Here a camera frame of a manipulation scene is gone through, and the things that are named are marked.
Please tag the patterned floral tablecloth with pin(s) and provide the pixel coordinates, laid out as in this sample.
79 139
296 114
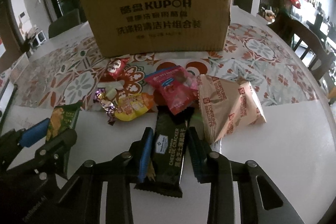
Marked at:
70 68

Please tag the wooden chair right side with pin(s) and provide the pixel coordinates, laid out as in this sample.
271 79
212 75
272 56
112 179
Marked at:
286 28

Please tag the yellow snack packet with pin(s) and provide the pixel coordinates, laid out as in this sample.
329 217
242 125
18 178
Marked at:
133 106

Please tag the red pink snack bag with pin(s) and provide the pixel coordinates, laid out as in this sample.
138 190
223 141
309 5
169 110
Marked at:
178 87

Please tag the green black snack packet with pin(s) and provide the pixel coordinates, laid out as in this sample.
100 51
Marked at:
62 118

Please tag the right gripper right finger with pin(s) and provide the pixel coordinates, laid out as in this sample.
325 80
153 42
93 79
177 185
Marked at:
198 150

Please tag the black cheese cracker packet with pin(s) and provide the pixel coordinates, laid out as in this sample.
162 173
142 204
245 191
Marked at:
167 153

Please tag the red white candy packet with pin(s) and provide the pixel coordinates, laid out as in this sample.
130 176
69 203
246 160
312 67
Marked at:
116 67

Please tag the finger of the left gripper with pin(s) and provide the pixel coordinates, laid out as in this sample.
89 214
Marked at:
34 134
58 148

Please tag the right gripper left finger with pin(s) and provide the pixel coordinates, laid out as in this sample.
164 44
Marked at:
146 142

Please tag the purple candy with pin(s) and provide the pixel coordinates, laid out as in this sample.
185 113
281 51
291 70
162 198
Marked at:
108 106

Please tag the beige fortune biscuit packet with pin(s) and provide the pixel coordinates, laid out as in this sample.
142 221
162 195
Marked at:
223 106

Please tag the dark chair far left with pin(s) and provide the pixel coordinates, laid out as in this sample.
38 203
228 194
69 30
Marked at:
64 23

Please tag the brown cardboard box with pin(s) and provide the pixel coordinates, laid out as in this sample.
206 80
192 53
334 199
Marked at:
122 27

